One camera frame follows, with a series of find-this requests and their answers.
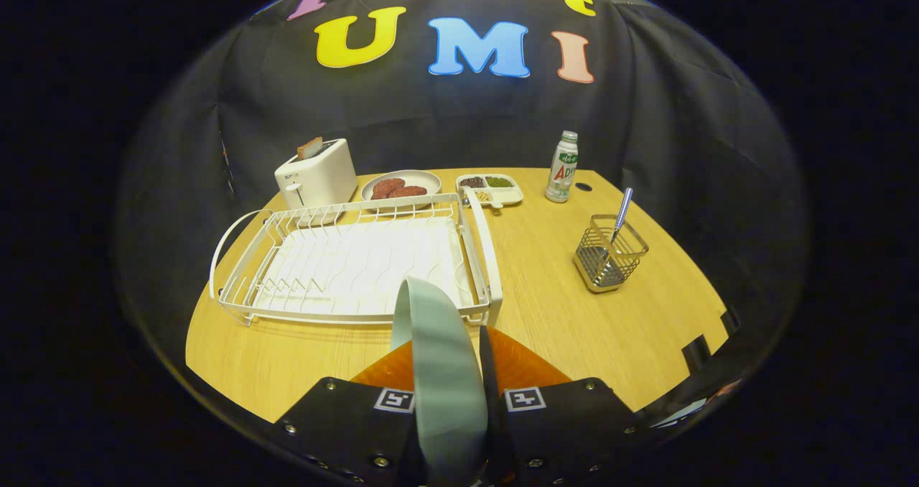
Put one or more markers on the pile of dark beans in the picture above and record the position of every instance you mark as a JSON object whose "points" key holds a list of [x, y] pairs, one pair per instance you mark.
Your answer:
{"points": [[472, 182]]}

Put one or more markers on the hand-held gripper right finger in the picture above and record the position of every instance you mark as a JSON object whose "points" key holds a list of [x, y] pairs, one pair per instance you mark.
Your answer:
{"points": [[560, 429]]}

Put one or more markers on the pile of green beans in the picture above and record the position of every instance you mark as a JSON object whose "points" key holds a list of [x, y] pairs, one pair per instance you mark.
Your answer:
{"points": [[498, 182]]}

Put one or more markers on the red meat slice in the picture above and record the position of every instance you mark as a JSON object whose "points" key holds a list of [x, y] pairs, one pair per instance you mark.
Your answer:
{"points": [[408, 192], [388, 187]]}

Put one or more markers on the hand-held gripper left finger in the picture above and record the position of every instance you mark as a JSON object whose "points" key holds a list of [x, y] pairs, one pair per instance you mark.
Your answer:
{"points": [[344, 429]]}

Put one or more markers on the white drink bottle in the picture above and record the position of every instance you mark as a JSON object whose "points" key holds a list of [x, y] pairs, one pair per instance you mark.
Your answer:
{"points": [[562, 174]]}

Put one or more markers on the toast slice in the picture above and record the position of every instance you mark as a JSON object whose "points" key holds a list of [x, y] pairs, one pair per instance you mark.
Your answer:
{"points": [[309, 148]]}

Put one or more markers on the light green plate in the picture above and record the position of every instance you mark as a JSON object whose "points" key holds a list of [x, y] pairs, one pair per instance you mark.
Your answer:
{"points": [[445, 379]]}

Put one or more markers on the pile of yellow beans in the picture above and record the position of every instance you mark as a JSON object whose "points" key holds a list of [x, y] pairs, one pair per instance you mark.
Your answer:
{"points": [[483, 196]]}

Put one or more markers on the white divided snack tray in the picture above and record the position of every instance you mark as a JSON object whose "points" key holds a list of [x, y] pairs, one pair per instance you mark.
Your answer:
{"points": [[506, 196]]}

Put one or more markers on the beige round dish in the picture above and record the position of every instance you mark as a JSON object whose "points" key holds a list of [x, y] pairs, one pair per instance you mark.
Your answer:
{"points": [[423, 179]]}

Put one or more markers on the white toaster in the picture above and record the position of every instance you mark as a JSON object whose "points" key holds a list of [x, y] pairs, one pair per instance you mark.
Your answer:
{"points": [[323, 174]]}

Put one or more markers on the black backdrop cloth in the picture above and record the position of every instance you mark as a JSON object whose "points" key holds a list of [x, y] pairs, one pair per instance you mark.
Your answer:
{"points": [[682, 113]]}

